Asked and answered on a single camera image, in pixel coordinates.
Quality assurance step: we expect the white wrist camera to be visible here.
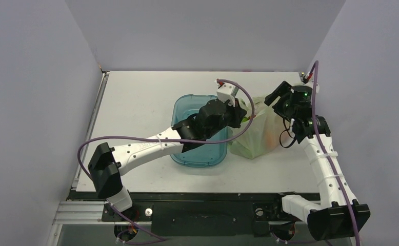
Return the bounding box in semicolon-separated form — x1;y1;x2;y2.
302;72;320;95
216;79;238;107

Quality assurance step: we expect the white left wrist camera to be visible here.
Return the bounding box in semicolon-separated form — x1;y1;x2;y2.
216;79;238;107

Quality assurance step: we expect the light green plastic bag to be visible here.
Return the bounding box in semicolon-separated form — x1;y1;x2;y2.
228;96;285;159

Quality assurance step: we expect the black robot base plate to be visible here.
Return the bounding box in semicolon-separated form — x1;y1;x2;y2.
67;190;321;238

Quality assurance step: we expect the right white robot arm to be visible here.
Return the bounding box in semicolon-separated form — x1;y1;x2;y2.
264;81;371;241

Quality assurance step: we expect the teal plastic tub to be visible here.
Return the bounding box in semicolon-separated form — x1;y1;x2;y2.
170;94;227;168

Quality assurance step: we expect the aluminium table frame rail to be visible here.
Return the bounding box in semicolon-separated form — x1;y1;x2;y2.
46;71;110;246

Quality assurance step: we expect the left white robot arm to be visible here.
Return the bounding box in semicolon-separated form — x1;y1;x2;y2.
88;99;247;220

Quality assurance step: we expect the orange fake fruit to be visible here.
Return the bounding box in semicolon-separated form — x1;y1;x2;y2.
264;134;279;151

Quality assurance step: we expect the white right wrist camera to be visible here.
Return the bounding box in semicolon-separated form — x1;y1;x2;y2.
302;72;320;95

